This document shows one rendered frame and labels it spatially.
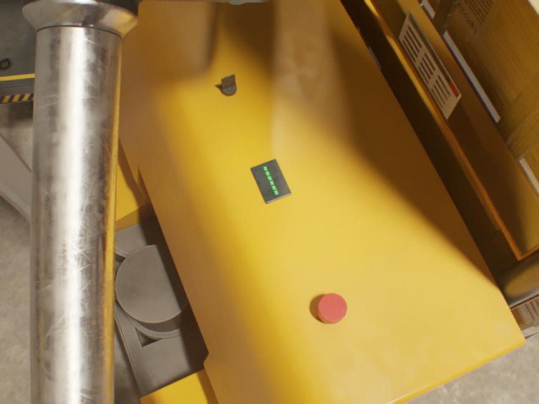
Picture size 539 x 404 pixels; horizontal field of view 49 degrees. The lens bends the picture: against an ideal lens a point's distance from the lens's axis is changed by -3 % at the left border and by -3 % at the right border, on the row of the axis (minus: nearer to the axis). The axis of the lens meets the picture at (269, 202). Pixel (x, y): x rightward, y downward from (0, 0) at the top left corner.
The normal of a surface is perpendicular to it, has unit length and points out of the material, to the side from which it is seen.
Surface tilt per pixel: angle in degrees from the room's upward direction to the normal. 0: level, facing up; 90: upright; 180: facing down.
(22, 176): 89
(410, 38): 90
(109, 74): 65
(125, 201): 22
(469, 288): 0
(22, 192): 89
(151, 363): 0
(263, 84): 0
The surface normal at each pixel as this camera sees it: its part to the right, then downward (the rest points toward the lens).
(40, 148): -0.54, 0.00
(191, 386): -0.32, -0.18
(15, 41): 0.02, -0.34
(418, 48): -0.92, 0.36
